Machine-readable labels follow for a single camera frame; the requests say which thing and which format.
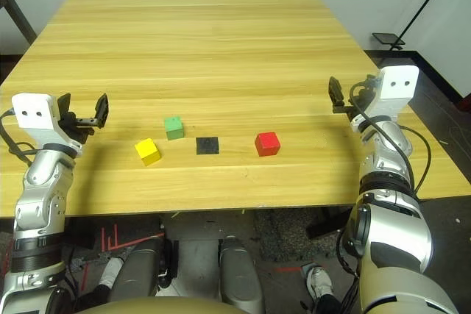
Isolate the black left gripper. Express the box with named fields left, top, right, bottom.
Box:
left=57, top=93, right=110, bottom=144

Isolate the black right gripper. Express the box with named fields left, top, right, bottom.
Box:
left=327, top=75, right=383, bottom=124

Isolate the green wooden block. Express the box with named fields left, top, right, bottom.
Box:
left=163, top=115, right=185, bottom=141

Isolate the black flat stand plate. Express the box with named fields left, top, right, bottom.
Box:
left=371, top=31, right=407, bottom=52

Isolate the yellow wooden block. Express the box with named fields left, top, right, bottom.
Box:
left=134, top=138, right=162, bottom=167

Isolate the red wooden block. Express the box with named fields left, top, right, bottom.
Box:
left=254, top=131, right=282, bottom=157

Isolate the black stand pole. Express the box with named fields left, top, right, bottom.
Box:
left=398, top=0, right=458, bottom=49

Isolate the black square marker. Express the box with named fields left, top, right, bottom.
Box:
left=194, top=136, right=221, bottom=156

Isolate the grey left robot thigh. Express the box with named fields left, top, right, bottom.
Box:
left=108, top=235, right=166, bottom=304

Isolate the grey robot thigh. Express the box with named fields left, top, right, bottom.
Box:
left=218, top=235, right=265, bottom=314
left=108, top=235, right=166, bottom=304

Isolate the olive robot torso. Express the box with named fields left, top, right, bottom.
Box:
left=75, top=297, right=238, bottom=314

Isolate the grey right robot thigh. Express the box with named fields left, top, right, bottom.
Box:
left=218, top=235, right=265, bottom=314

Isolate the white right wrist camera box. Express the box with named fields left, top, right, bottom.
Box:
left=362, top=65, right=421, bottom=124

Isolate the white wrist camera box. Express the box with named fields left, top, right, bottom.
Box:
left=362, top=65, right=421, bottom=124
left=11, top=93, right=60, bottom=132

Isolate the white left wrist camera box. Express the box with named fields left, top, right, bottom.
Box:
left=11, top=93, right=60, bottom=132

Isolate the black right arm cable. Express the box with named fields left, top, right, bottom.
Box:
left=348, top=81, right=417, bottom=192
left=399, top=124, right=432, bottom=199

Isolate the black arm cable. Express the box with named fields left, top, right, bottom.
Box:
left=348, top=81, right=417, bottom=192
left=399, top=124, right=432, bottom=199
left=0, top=107, right=40, bottom=166

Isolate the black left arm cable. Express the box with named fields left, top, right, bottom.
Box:
left=0, top=107, right=40, bottom=166

